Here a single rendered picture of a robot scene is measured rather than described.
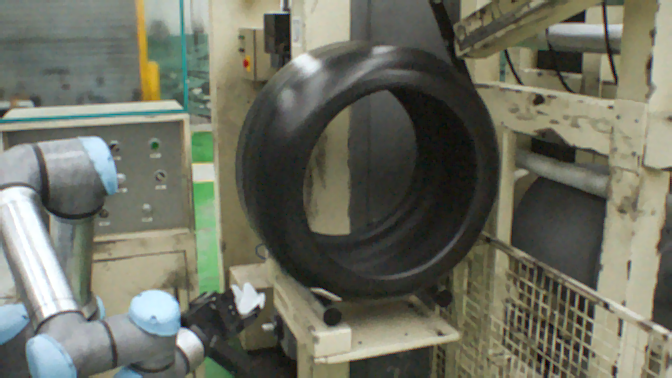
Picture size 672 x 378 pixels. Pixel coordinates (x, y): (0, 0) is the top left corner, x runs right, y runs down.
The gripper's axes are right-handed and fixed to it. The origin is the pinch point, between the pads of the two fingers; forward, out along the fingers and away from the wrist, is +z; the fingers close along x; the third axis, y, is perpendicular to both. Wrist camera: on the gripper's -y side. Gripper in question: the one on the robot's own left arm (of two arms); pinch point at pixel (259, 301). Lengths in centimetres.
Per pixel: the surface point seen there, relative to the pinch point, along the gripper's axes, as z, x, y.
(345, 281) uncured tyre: 19.9, -6.3, -6.7
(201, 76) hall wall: 688, 617, 97
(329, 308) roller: 17.6, -1.2, -11.5
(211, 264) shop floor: 200, 228, -53
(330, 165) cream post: 54, 10, 13
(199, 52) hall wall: 692, 605, 133
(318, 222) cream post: 50, 17, 0
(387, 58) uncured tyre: 35, -27, 35
